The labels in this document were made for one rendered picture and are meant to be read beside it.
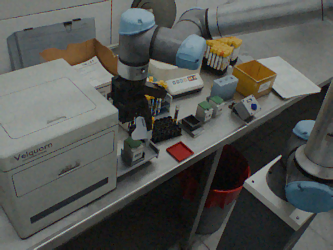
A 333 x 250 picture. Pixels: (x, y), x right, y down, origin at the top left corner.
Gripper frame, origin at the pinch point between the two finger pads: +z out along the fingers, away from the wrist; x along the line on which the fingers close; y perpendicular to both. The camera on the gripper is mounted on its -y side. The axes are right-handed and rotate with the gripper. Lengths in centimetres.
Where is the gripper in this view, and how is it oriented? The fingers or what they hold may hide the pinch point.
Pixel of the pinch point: (134, 131)
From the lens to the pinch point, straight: 97.3
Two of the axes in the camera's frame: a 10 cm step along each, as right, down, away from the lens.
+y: -7.5, 3.6, -5.6
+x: 6.5, 5.6, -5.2
